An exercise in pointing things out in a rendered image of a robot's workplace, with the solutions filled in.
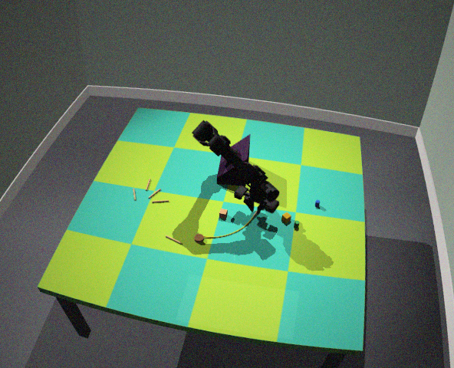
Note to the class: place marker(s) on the light wooden block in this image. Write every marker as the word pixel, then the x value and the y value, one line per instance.
pixel 223 213

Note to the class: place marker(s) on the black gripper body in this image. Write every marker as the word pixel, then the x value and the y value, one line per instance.
pixel 256 197

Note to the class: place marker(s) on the orange cube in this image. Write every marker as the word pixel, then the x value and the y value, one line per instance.
pixel 286 217

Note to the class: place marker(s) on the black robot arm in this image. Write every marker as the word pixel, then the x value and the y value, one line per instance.
pixel 250 174

